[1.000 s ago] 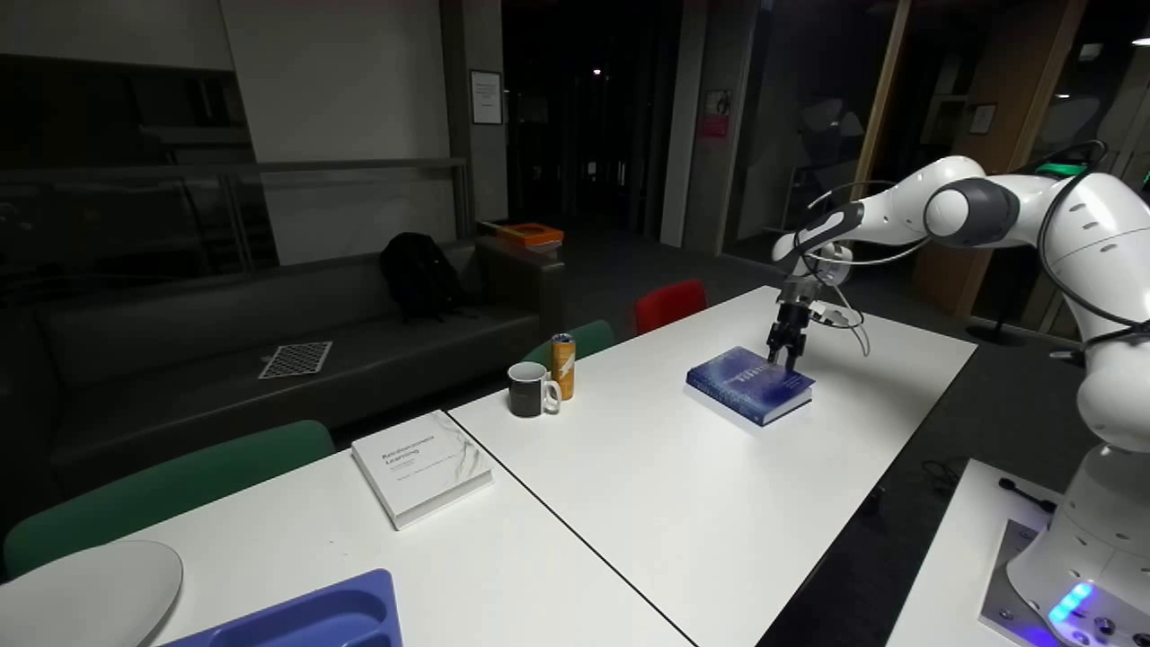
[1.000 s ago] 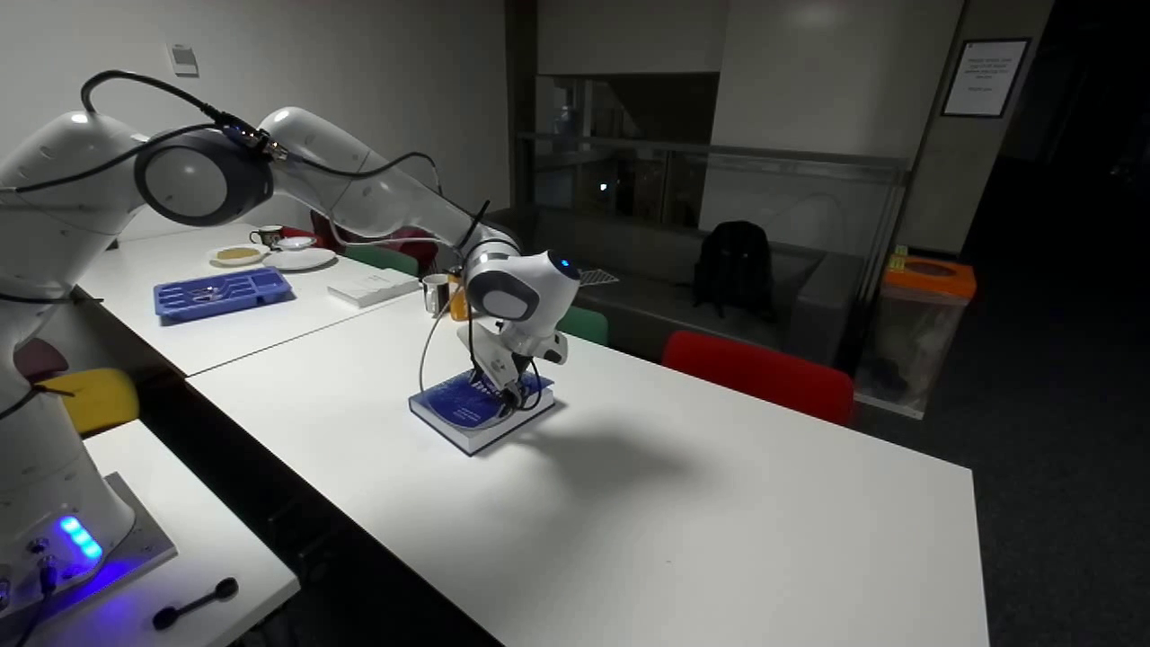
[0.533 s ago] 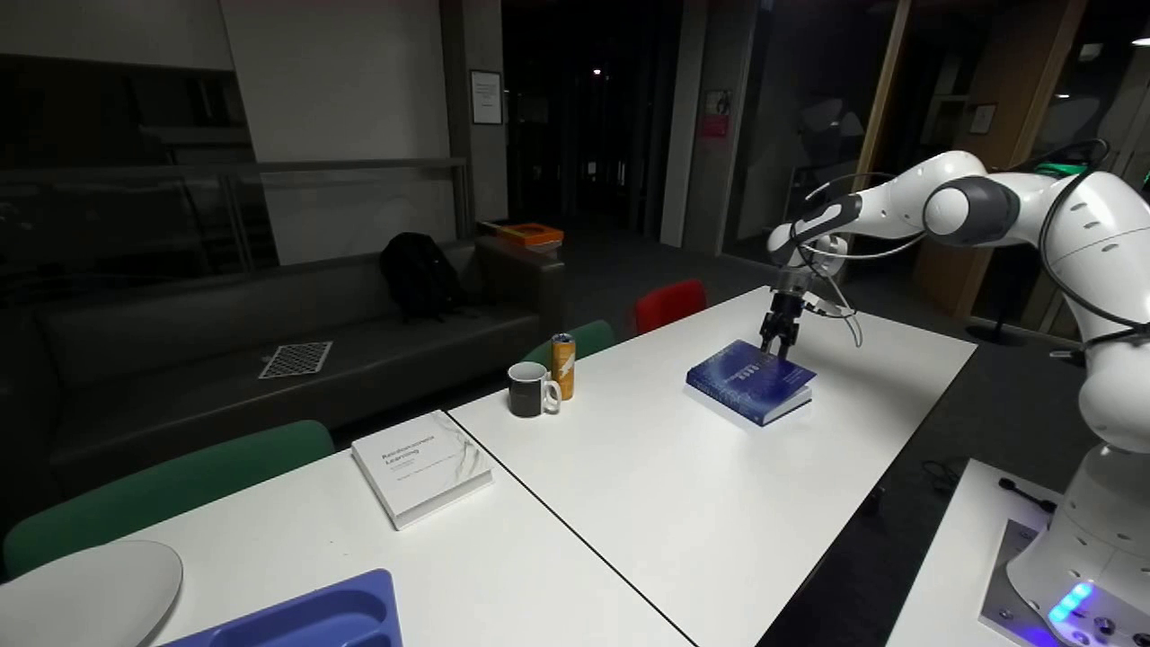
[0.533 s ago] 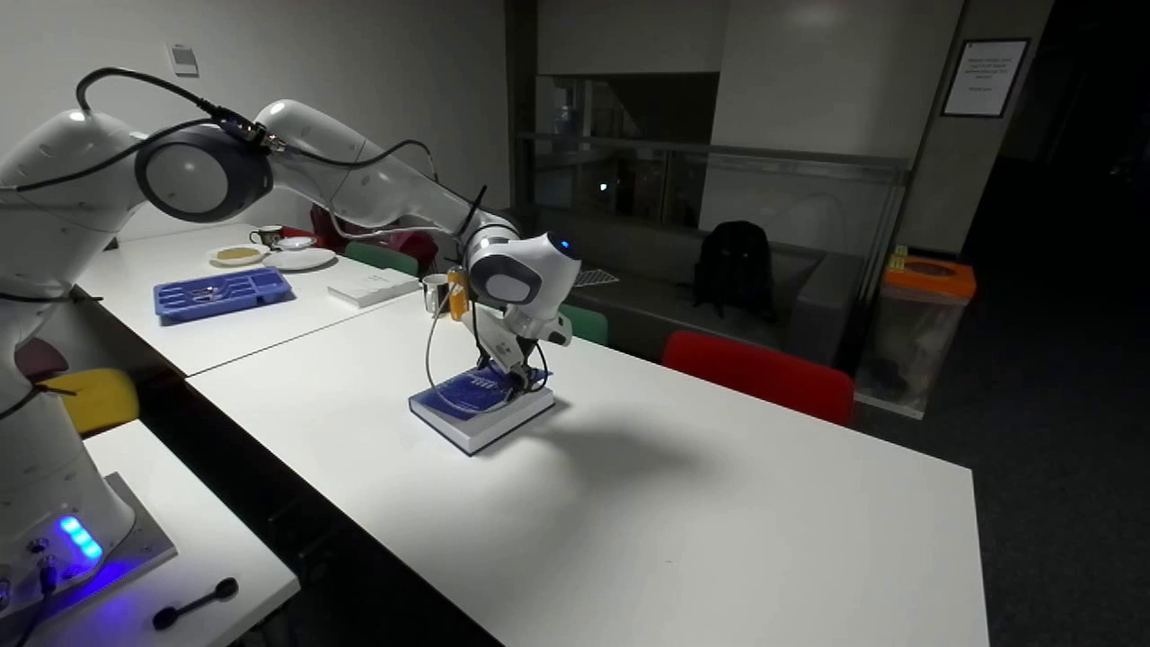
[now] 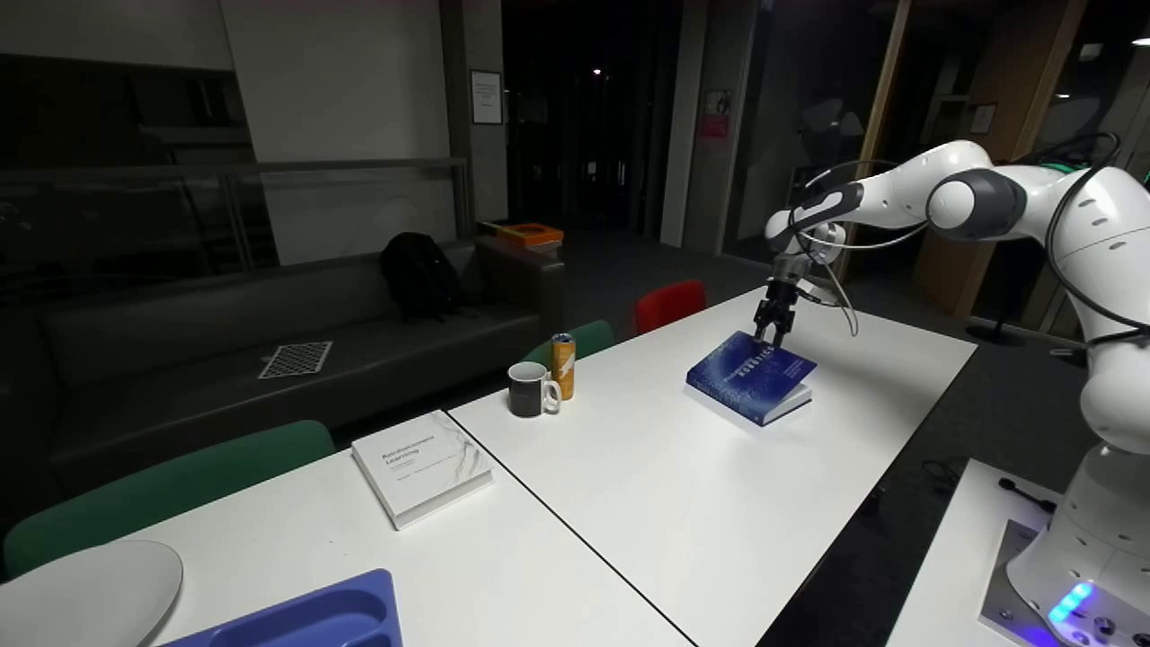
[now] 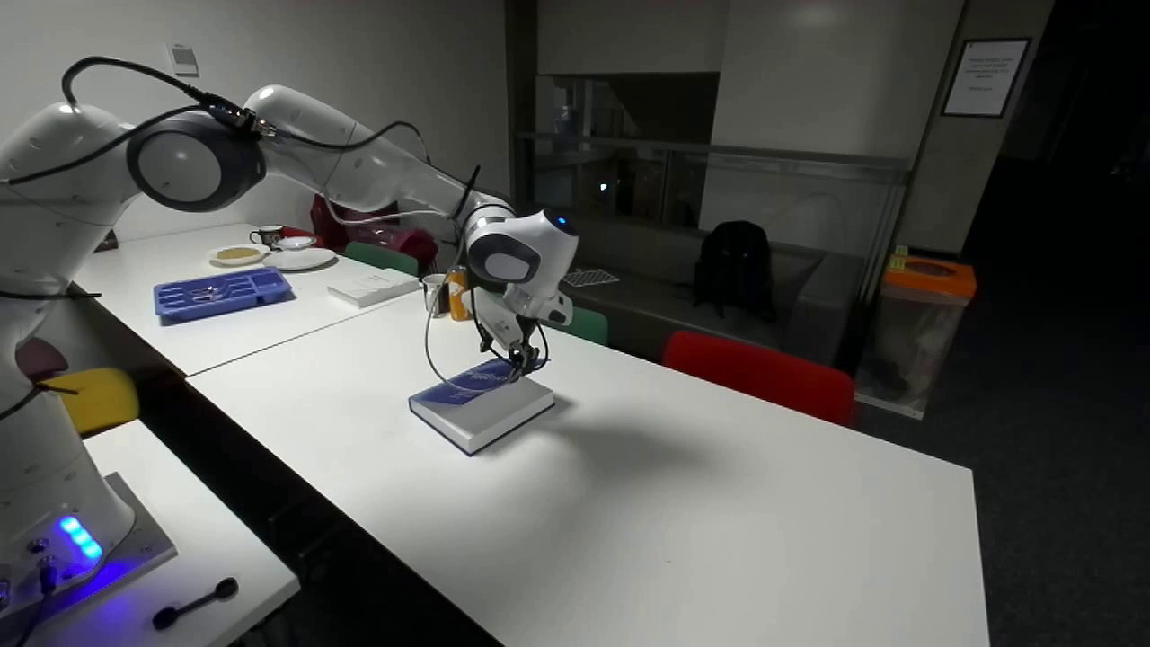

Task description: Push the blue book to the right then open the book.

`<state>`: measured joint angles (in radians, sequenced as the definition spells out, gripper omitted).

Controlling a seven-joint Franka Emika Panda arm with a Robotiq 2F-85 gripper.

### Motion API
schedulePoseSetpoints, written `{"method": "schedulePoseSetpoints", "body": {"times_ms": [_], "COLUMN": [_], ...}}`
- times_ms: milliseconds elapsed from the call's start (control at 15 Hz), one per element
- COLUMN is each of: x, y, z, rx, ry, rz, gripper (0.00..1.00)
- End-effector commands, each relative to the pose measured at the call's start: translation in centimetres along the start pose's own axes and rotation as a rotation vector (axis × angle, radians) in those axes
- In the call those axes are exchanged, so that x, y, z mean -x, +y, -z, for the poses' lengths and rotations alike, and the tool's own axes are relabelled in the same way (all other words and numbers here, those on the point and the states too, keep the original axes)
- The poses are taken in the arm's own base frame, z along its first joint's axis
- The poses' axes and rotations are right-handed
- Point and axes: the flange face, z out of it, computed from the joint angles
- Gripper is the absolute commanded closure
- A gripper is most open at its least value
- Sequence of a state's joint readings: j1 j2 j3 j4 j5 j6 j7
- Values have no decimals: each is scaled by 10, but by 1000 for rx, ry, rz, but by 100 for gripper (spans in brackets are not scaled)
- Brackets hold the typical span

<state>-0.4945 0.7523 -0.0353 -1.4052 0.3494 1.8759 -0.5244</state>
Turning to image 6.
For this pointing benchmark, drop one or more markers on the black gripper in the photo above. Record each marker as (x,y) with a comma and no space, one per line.
(514,343)

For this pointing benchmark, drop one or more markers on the blue hardcover book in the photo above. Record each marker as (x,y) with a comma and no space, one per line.
(485,406)

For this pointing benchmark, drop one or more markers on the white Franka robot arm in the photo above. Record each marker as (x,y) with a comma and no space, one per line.
(73,167)

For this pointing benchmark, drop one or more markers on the white book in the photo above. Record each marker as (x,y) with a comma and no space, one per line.
(375,291)

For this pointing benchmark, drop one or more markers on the white round plate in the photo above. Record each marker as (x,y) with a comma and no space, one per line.
(302,260)

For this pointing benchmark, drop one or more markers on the red chair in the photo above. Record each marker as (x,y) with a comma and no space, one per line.
(757,375)

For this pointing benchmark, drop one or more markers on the yellowish round plate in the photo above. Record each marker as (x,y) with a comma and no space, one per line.
(237,257)

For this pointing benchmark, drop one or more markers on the blue compartment tray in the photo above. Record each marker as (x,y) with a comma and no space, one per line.
(219,295)

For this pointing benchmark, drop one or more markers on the dark grey sofa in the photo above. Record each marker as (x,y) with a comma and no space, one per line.
(814,299)

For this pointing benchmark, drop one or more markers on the bin with orange lid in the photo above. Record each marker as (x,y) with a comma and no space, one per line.
(921,323)

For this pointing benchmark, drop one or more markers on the yellow block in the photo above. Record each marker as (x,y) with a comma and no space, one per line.
(94,399)

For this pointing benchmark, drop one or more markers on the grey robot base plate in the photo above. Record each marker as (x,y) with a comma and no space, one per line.
(130,543)

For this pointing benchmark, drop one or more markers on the framed paper wall notice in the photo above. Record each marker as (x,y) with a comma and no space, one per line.
(984,77)

